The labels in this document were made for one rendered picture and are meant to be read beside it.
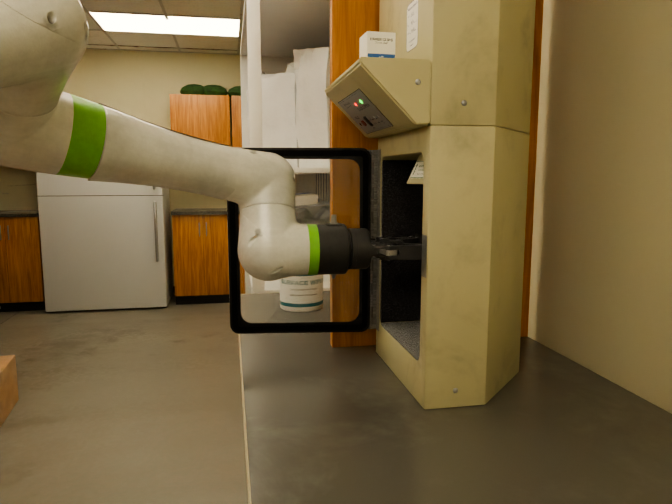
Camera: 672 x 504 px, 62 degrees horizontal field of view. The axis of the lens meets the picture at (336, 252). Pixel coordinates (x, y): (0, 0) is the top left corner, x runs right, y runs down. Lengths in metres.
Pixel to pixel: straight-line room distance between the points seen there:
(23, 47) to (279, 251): 0.48
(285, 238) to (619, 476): 0.60
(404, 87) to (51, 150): 0.51
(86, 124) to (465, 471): 0.70
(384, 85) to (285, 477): 0.58
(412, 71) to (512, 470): 0.59
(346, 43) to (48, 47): 0.71
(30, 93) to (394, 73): 0.50
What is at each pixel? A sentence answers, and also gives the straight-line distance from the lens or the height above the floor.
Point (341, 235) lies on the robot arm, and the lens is 0.98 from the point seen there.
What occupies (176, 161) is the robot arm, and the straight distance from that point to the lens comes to 0.92.
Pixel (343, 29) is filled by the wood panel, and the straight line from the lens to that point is 1.29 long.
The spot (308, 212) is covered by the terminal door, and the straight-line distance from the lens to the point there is 1.19.
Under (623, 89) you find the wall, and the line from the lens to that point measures 1.24.
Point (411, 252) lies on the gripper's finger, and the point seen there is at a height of 1.20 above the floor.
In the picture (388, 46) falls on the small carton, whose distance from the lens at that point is 1.01.
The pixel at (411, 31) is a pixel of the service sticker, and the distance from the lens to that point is 1.04.
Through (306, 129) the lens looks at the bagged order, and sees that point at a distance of 2.18.
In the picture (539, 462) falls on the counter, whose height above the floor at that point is 0.94.
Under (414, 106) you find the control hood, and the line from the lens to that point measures 0.91.
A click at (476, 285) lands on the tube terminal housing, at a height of 1.15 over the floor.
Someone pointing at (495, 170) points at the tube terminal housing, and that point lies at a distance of 0.96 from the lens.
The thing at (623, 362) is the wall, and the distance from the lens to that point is 1.24.
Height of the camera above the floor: 1.33
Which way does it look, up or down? 8 degrees down
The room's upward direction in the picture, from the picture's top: straight up
